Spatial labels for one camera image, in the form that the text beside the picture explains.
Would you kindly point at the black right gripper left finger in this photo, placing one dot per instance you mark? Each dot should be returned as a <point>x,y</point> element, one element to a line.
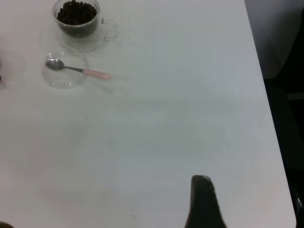
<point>4,225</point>

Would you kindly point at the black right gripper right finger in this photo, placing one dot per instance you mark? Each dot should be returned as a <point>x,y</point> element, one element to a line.
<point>204,206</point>

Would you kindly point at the dark coffee beans pile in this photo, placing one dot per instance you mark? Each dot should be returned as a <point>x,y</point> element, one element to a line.
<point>76,14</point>

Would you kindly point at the clear round glass dish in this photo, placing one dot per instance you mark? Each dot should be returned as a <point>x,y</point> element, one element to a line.
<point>64,79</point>

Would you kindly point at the clear double-wall glass cup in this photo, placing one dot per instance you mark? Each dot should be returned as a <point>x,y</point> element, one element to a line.
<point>78,41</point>

